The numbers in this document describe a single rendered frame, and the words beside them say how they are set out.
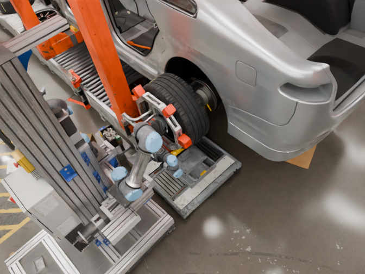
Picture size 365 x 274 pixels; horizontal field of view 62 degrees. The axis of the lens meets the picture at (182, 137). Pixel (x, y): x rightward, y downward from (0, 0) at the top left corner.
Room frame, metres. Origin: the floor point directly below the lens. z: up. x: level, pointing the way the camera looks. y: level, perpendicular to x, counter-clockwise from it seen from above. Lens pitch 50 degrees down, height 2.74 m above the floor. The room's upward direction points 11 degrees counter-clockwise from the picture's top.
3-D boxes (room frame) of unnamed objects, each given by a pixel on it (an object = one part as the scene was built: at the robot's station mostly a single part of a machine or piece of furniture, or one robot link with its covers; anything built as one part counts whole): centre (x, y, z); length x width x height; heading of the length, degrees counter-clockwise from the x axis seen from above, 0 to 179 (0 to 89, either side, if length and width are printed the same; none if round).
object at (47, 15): (4.94, 1.86, 0.39); 0.66 x 0.66 x 0.24
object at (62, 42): (3.93, 1.29, 0.69); 0.52 x 0.17 x 0.35; 124
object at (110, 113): (3.20, 1.16, 0.28); 2.47 x 0.09 x 0.22; 34
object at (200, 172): (1.86, 0.00, 0.13); 0.50 x 0.36 x 0.10; 34
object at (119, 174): (1.22, 0.48, 0.98); 0.13 x 0.12 x 0.14; 29
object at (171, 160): (1.30, 0.11, 0.95); 0.11 x 0.08 x 0.11; 29
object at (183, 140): (1.55, -0.01, 0.85); 0.09 x 0.08 x 0.07; 34
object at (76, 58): (3.42, 0.84, 0.14); 2.47 x 0.85 x 0.27; 34
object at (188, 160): (1.90, 0.03, 0.32); 0.40 x 0.30 x 0.28; 34
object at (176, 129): (1.81, 0.17, 0.85); 0.54 x 0.07 x 0.54; 34
